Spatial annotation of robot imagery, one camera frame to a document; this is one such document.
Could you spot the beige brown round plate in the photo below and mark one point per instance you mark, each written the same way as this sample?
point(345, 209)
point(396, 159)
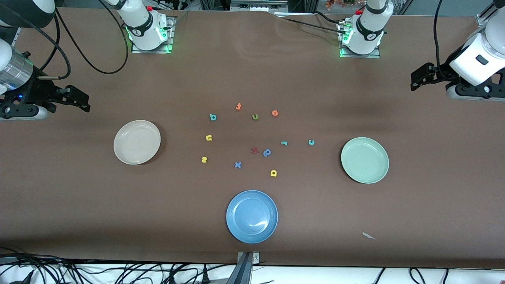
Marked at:
point(137, 142)

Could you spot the aluminium frame rail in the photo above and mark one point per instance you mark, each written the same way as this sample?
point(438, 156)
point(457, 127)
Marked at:
point(483, 17)

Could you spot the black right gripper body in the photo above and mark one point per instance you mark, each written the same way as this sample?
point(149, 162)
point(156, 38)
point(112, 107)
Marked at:
point(38, 90)

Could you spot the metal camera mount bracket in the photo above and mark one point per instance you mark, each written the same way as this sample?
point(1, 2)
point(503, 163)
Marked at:
point(247, 262)

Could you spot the orange red decoration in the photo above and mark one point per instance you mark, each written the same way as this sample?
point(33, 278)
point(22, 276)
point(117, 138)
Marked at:
point(339, 3)

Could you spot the light green round plate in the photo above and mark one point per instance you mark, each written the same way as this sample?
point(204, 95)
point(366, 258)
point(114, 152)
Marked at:
point(365, 160)

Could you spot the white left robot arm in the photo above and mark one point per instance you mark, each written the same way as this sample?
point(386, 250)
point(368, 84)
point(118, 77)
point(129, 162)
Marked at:
point(365, 47)

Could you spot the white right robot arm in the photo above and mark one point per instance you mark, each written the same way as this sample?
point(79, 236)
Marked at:
point(148, 39)

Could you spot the white paper scrap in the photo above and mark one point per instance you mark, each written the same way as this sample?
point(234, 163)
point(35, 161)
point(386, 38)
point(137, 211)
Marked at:
point(369, 236)

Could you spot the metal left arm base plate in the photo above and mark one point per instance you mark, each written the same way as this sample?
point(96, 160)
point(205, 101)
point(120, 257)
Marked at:
point(361, 56)

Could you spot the grey metal box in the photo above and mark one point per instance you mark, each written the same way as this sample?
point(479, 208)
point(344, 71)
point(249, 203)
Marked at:
point(258, 5)

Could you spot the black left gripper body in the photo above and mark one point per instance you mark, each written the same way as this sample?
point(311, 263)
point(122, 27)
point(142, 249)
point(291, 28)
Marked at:
point(442, 74)

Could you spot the blue round plate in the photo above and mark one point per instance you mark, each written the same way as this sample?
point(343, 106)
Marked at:
point(251, 216)

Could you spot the blue rounded foam letter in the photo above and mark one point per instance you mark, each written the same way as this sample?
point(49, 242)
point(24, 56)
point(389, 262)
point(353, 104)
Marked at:
point(267, 152)

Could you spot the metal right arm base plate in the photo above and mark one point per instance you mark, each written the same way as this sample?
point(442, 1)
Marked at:
point(152, 51)

